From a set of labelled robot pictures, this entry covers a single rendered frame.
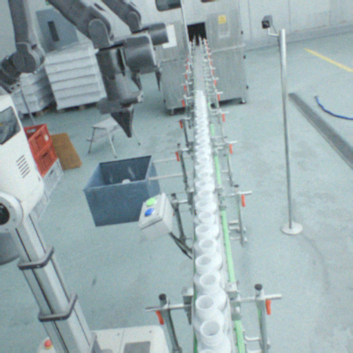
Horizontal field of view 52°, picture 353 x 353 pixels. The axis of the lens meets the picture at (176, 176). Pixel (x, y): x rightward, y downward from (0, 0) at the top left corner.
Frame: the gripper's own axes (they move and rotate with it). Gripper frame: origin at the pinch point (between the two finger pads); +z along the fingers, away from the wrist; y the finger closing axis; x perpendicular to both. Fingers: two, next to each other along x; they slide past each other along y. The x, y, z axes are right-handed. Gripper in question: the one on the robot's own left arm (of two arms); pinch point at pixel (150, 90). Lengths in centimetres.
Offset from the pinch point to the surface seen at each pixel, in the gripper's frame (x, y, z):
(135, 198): -21, 23, 53
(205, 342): 85, -14, 25
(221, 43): -444, -46, 46
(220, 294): 73, -17, 27
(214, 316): 79, -15, 26
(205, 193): 35.2, -14.6, 24.7
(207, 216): 47, -15, 25
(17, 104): -602, 386, 104
